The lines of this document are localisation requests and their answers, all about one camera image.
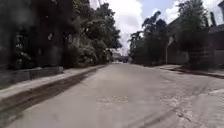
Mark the dense dark trees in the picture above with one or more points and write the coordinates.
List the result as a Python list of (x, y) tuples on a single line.
[(56, 33)]

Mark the cluster of dark trees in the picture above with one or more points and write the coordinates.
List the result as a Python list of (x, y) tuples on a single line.
[(153, 43)]

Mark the raised concrete pavement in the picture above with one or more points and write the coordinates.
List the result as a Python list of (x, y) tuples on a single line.
[(36, 82)]

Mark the building behind wall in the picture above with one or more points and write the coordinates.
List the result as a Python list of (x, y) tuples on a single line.
[(213, 43)]

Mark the pale pole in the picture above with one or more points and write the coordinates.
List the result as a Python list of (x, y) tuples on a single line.
[(167, 50)]

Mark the low concrete wall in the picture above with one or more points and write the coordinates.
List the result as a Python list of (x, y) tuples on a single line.
[(30, 73)]

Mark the dark gutter strip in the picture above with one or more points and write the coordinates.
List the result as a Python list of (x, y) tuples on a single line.
[(43, 91)]

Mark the grey concrete road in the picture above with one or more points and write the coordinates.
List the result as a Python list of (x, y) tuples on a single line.
[(126, 96)]

